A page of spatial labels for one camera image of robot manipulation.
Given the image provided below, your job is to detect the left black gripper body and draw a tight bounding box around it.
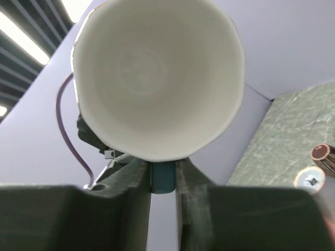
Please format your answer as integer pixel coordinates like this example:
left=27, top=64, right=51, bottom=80
left=76, top=115, right=126, bottom=162

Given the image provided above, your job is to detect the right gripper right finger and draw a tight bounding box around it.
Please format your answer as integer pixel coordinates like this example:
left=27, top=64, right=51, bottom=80
left=175, top=159, right=334, bottom=250

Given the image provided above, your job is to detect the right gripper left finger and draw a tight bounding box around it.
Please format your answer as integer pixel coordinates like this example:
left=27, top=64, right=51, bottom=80
left=1, top=159, right=151, bottom=250

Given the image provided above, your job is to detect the light blue mug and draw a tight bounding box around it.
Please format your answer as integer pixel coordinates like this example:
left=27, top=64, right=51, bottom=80
left=71, top=1, right=245, bottom=194

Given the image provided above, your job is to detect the grey mug pink rim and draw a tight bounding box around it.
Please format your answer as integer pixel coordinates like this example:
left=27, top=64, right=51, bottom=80
left=294, top=166, right=334, bottom=204

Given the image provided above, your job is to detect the brown striped cup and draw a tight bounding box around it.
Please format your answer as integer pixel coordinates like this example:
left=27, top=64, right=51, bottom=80
left=310, top=144, right=335, bottom=178

